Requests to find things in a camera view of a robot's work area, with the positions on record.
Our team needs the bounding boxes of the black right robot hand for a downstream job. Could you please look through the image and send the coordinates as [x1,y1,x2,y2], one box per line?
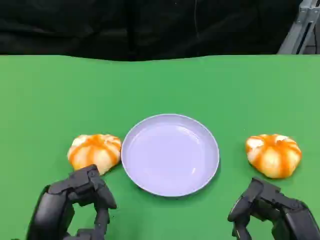
[227,176,320,240]

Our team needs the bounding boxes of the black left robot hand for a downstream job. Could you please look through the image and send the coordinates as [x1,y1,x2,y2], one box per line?
[25,164,118,240]

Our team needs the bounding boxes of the orange and white bread roll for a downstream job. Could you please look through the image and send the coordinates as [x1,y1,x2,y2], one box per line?
[67,133,123,176]
[245,133,303,179]

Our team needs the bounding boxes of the lilac plate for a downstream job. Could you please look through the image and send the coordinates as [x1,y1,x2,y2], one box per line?
[120,113,221,197]

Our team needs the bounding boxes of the green table cloth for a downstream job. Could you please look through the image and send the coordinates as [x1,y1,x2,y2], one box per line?
[0,53,320,240]

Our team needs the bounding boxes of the black backdrop curtain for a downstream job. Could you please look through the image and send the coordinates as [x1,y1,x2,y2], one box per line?
[0,0,305,62]

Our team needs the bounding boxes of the grey metal frame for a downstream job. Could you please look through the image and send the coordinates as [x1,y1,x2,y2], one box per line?
[276,0,320,55]

